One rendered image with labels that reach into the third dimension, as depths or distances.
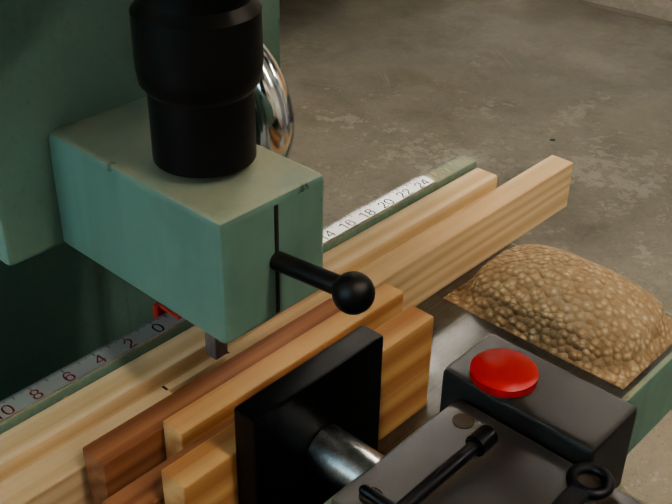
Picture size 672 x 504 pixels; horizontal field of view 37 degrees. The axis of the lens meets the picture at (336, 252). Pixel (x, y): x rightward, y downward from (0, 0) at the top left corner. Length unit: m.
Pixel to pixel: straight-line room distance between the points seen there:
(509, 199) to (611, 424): 0.33
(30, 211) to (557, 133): 2.62
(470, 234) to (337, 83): 2.64
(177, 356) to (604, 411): 0.24
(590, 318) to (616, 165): 2.30
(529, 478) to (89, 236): 0.27
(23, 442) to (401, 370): 0.20
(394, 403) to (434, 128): 2.50
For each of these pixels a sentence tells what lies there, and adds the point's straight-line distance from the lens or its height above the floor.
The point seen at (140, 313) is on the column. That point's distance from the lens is 0.78.
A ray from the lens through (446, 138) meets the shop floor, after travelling 2.99.
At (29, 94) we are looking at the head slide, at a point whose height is 1.09.
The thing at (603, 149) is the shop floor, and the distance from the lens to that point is 3.03.
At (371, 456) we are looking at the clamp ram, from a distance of 0.49.
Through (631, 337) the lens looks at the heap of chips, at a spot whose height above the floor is 0.92.
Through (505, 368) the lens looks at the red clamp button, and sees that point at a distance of 0.45.
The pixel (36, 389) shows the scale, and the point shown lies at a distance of 0.55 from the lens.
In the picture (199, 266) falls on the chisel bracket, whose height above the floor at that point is 1.04.
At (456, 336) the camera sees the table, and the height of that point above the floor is 0.90.
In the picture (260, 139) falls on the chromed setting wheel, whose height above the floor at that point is 1.02.
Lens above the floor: 1.30
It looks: 33 degrees down
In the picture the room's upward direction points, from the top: 1 degrees clockwise
